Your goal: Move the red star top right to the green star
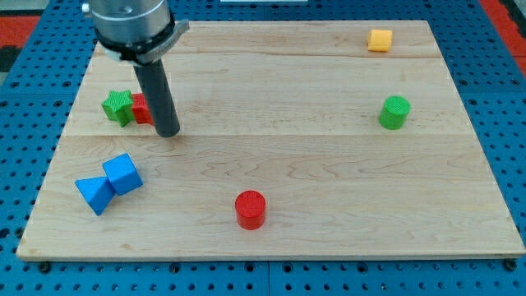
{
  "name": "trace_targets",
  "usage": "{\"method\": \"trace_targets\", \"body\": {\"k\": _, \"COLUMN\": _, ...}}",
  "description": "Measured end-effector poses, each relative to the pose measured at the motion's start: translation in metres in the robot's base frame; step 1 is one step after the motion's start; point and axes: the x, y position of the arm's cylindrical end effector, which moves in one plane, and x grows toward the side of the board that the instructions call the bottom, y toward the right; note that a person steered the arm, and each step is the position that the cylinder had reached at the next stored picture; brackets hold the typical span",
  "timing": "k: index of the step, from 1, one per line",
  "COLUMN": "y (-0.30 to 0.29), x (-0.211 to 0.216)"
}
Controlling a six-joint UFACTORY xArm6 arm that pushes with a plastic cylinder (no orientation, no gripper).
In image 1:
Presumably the green star block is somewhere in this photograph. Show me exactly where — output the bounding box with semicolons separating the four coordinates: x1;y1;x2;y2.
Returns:
101;90;135;127

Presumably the red star block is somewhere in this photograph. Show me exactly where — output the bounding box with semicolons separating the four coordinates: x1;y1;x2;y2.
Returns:
131;93;154;126

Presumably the blue triangular prism block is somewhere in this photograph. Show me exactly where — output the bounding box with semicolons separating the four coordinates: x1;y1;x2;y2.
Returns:
75;176;115;215

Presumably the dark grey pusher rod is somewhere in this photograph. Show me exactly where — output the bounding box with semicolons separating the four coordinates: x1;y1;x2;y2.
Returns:
134;59;180;137

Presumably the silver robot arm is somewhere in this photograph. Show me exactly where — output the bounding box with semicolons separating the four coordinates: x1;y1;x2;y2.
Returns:
81;0;190;137

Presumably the light wooden board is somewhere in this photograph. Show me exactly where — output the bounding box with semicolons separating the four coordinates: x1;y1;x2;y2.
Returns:
17;21;525;261

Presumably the yellow block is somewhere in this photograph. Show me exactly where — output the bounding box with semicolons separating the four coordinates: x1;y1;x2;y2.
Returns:
367;29;393;53

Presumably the blue cube block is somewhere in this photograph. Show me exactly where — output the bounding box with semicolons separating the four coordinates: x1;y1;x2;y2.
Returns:
102;154;143;196

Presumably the red cylinder block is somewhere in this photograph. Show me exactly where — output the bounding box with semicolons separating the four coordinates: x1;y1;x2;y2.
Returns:
234;190;266;230

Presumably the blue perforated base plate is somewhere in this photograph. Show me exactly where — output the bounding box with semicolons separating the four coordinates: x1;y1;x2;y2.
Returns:
1;0;525;295

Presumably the green cylinder block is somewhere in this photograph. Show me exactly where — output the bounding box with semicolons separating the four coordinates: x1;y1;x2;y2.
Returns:
379;95;412;130

